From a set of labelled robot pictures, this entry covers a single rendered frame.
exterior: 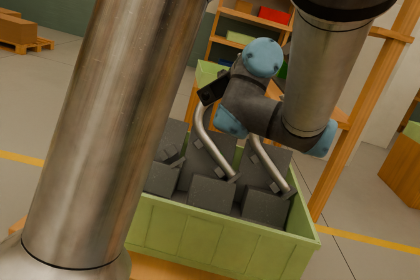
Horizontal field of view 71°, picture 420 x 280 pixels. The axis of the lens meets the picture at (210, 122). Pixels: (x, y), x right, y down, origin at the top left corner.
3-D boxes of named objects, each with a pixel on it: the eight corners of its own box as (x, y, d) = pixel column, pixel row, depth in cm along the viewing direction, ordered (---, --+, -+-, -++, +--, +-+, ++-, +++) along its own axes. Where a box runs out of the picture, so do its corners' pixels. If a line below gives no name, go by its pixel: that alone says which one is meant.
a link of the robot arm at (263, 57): (237, 67, 53) (255, 25, 54) (225, 79, 64) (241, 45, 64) (275, 85, 53) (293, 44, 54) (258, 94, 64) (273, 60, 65)
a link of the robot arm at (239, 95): (259, 144, 52) (283, 87, 53) (204, 121, 55) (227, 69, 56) (264, 149, 59) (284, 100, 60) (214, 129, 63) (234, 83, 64)
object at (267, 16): (331, 110, 647) (380, 3, 566) (199, 75, 623) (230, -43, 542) (323, 103, 698) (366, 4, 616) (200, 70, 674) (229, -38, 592)
